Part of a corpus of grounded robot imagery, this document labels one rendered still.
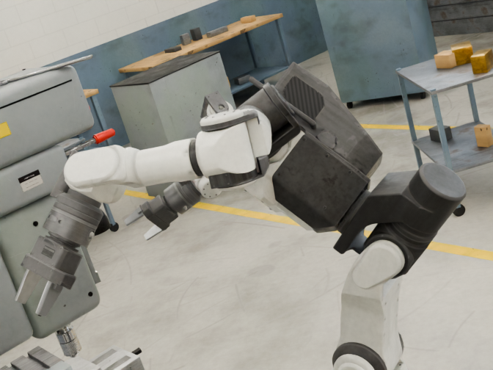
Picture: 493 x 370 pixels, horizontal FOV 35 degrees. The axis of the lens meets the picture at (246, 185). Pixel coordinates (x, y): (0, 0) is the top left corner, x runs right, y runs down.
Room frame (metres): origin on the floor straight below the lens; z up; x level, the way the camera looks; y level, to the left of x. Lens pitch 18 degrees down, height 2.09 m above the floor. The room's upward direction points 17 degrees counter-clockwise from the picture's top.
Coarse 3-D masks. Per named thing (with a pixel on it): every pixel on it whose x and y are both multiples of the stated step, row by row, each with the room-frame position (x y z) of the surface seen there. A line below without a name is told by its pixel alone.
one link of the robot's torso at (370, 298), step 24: (384, 240) 1.58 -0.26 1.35; (360, 264) 1.60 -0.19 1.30; (384, 264) 1.56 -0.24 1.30; (360, 288) 1.62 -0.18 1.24; (384, 288) 1.64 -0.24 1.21; (360, 312) 1.66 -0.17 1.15; (384, 312) 1.63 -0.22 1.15; (360, 336) 1.67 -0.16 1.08; (384, 336) 1.65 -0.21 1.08; (384, 360) 1.64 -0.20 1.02
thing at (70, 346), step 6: (66, 336) 1.79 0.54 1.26; (72, 336) 1.79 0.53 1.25; (60, 342) 1.79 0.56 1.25; (66, 342) 1.79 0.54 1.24; (72, 342) 1.79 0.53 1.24; (78, 342) 1.81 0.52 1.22; (66, 348) 1.79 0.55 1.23; (72, 348) 1.79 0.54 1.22; (78, 348) 1.80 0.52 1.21; (66, 354) 1.79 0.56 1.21; (72, 354) 1.79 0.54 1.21
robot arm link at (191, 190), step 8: (176, 184) 2.15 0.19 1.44; (184, 184) 2.14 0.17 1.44; (192, 184) 2.14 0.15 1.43; (200, 184) 2.12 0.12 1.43; (208, 184) 2.11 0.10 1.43; (184, 192) 2.13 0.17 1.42; (192, 192) 2.13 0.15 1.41; (200, 192) 2.15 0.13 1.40; (208, 192) 2.12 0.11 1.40; (216, 192) 2.12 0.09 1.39; (192, 200) 2.13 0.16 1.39
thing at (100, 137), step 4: (104, 132) 1.86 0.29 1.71; (108, 132) 1.86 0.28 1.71; (112, 132) 1.86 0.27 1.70; (96, 136) 1.84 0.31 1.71; (100, 136) 1.84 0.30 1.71; (104, 136) 1.85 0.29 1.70; (108, 136) 1.86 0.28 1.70; (112, 136) 1.87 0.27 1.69; (88, 140) 1.83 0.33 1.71; (92, 140) 1.84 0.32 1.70; (96, 140) 1.84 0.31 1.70; (100, 140) 1.84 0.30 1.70; (104, 140) 1.85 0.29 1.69; (80, 144) 1.82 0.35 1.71; (84, 144) 1.82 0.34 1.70; (88, 144) 1.83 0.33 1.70; (72, 148) 1.81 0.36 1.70; (76, 148) 1.81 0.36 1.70; (80, 148) 1.82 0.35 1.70; (68, 152) 1.80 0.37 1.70
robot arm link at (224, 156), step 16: (224, 128) 1.31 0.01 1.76; (240, 128) 1.31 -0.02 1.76; (176, 144) 1.33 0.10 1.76; (192, 144) 1.31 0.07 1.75; (208, 144) 1.30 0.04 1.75; (224, 144) 1.30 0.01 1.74; (240, 144) 1.31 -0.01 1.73; (144, 160) 1.33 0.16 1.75; (160, 160) 1.32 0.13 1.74; (176, 160) 1.30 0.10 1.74; (192, 160) 1.30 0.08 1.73; (208, 160) 1.29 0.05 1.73; (224, 160) 1.29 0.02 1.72; (240, 160) 1.30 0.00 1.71; (144, 176) 1.33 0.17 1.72; (160, 176) 1.32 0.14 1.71; (176, 176) 1.31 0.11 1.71; (192, 176) 1.30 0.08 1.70; (208, 176) 1.30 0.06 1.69; (224, 176) 1.29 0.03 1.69; (240, 176) 1.30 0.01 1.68
